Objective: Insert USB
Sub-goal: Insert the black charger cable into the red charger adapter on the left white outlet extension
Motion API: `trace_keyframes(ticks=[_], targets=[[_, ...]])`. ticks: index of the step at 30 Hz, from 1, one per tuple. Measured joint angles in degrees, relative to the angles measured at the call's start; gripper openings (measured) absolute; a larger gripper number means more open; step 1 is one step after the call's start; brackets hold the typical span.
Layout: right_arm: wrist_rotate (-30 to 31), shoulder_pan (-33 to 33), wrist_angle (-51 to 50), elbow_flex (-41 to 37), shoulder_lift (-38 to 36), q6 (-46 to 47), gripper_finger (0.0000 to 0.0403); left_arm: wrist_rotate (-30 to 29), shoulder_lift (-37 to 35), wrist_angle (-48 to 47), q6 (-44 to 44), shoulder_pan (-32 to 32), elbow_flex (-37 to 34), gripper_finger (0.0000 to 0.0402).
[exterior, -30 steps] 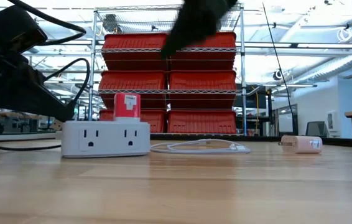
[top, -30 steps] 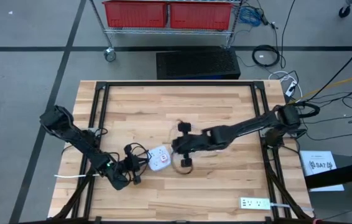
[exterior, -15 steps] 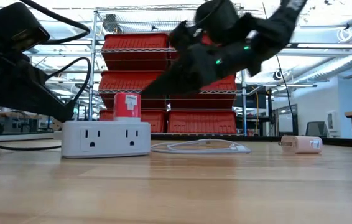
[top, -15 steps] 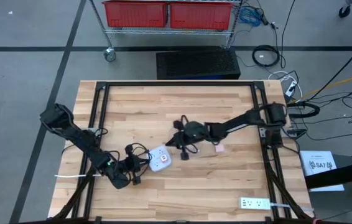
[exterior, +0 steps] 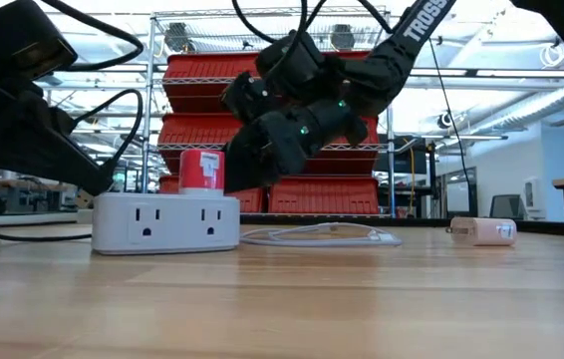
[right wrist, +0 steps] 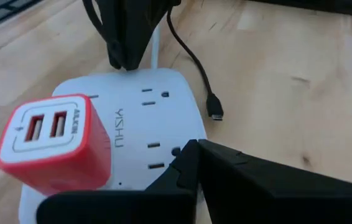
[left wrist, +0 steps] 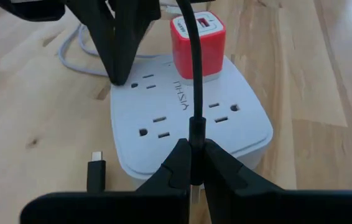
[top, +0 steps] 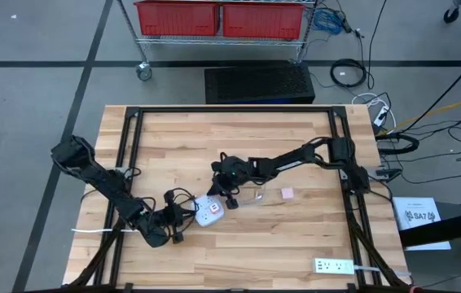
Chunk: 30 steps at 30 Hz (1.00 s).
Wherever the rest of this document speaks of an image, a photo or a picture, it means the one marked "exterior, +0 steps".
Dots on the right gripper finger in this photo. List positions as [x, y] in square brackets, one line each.
[242, 164]

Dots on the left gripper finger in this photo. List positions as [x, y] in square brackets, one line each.
[75, 159]

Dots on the red and white USB charger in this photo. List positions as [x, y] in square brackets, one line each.
[197, 177]

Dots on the white power strip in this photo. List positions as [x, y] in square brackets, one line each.
[172, 239]

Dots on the pale pink USB charger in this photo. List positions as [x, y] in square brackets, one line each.
[483, 231]

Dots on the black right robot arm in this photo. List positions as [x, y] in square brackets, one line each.
[401, 50]

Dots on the background workbench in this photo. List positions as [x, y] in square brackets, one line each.
[38, 187]

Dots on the grey round spool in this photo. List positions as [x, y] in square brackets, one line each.
[177, 37]
[343, 37]

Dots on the black equipment stand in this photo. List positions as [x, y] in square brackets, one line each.
[431, 174]

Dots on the round ceiling fixture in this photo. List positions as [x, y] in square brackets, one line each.
[445, 120]

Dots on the dark grey chair back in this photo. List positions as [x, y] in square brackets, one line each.
[507, 205]

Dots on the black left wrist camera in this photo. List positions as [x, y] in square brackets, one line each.
[18, 40]

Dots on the white wall dispenser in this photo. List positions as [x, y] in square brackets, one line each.
[533, 194]

